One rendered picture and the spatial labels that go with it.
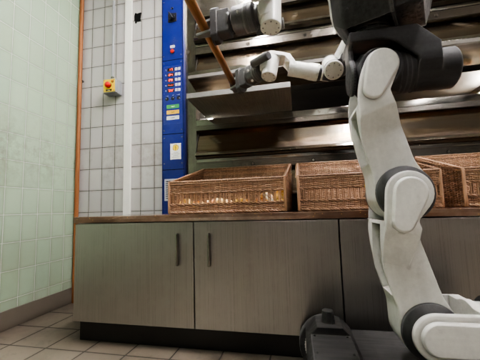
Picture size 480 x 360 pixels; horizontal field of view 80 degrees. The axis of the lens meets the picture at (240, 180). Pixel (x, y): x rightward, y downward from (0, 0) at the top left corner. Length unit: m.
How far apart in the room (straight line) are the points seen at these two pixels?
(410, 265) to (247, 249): 0.61
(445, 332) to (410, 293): 0.10
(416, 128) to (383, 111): 1.03
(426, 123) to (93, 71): 2.20
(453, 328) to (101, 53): 2.42
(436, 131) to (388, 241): 1.16
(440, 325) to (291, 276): 0.54
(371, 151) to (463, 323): 0.46
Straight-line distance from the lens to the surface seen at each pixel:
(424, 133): 1.88
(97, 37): 2.57
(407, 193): 0.82
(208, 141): 1.89
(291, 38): 2.02
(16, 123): 2.08
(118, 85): 2.25
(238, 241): 1.23
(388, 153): 0.87
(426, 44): 0.98
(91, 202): 2.25
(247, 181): 1.26
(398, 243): 0.84
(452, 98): 2.00
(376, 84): 0.88
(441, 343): 0.90
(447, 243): 1.30
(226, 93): 1.56
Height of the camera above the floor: 0.60
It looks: 6 degrees up
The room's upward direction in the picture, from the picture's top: 2 degrees counter-clockwise
